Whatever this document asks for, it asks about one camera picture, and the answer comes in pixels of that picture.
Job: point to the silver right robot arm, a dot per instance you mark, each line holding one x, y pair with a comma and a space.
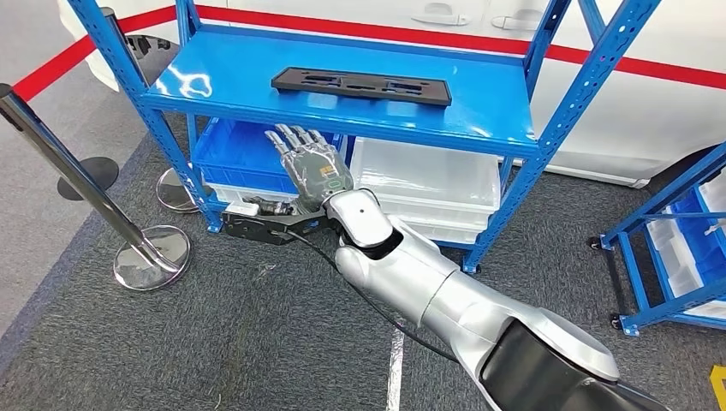
425, 283

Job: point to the blue plastic bin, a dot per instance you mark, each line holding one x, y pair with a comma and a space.
238, 153
700, 238

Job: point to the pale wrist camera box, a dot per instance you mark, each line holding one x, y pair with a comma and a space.
241, 208

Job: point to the thin black stanchion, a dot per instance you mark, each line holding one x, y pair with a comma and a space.
105, 170

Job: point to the black plastic panel part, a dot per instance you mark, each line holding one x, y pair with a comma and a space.
363, 94

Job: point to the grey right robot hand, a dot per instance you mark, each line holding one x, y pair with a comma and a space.
317, 170

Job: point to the white car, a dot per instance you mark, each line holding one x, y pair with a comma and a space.
624, 130

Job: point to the blue metal shelf rack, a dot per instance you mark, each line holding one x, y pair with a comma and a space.
238, 74
663, 199

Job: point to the silver floor tape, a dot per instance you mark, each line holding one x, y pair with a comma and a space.
395, 374

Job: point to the yellow floor tape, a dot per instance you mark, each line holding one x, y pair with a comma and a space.
719, 391

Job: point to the translucent plastic bin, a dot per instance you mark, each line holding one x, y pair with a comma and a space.
425, 176
448, 232

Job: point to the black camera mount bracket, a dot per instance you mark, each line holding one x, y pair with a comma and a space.
255, 229

